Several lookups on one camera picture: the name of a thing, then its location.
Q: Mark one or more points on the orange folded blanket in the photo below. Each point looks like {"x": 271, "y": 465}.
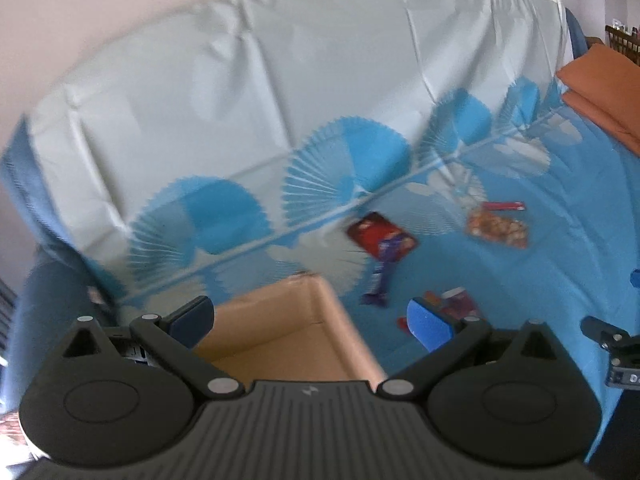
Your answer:
{"x": 607, "y": 85}

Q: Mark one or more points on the dark wooden furniture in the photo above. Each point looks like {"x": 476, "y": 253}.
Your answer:
{"x": 622, "y": 40}

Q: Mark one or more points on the blue fabric sofa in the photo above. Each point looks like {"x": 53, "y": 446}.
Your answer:
{"x": 55, "y": 290}

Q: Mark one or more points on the red coffee snack packet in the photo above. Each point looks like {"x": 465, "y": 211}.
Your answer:
{"x": 375, "y": 232}

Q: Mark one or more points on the grey blue fan-print sheet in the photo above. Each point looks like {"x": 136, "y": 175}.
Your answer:
{"x": 250, "y": 110}

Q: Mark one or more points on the cardboard box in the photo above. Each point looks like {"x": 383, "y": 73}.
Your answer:
{"x": 280, "y": 330}

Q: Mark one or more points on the clear mixed nuts packet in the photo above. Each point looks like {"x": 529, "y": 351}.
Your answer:
{"x": 497, "y": 227}

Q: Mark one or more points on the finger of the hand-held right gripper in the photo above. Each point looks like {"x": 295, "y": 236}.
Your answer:
{"x": 635, "y": 278}
{"x": 602, "y": 329}

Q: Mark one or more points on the purple white snack stick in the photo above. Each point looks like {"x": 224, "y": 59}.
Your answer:
{"x": 462, "y": 305}

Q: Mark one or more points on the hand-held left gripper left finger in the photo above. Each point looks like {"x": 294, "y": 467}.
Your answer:
{"x": 192, "y": 319}

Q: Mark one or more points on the purple snack bar packet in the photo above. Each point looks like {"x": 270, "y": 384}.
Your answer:
{"x": 377, "y": 285}

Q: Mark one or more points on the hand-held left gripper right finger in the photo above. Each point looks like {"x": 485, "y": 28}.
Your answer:
{"x": 425, "y": 325}

